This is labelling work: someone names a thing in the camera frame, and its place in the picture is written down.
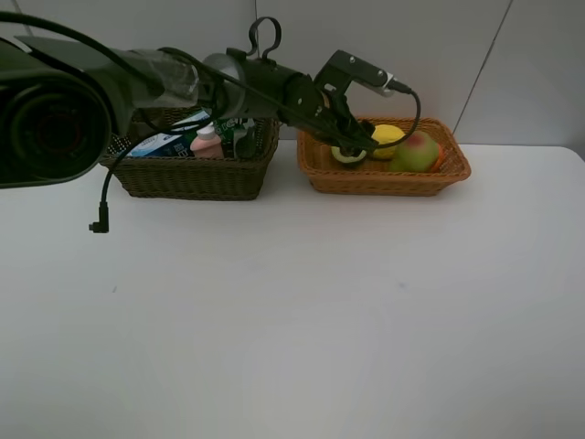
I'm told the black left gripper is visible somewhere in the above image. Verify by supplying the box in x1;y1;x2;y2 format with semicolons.
278;72;378;154

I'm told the halved avocado with pit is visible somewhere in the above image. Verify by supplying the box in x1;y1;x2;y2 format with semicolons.
330;146;367;166

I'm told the yellow lemon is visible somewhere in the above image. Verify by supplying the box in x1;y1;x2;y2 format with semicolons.
371;124;405;160

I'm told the green red pear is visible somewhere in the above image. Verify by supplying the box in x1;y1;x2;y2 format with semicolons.
388;131;441;173

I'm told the orange fruit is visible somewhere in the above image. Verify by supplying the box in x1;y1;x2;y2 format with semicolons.
430;145;445;173

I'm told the black pump bottle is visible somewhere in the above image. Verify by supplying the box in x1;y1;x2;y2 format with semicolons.
233;127;256;159

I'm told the pink bottle white cap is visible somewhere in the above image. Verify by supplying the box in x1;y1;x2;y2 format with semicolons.
190;123;224;159

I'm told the blue toothpaste box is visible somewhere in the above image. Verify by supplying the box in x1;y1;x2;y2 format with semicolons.
125;107;256;159

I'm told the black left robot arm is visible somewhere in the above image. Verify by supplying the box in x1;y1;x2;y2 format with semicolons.
1;37;386;188

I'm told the orange wicker basket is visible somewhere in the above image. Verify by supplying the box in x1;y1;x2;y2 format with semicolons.
297;117;471;197

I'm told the dark brown wicker basket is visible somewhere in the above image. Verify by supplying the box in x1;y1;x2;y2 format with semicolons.
100;114;280;201

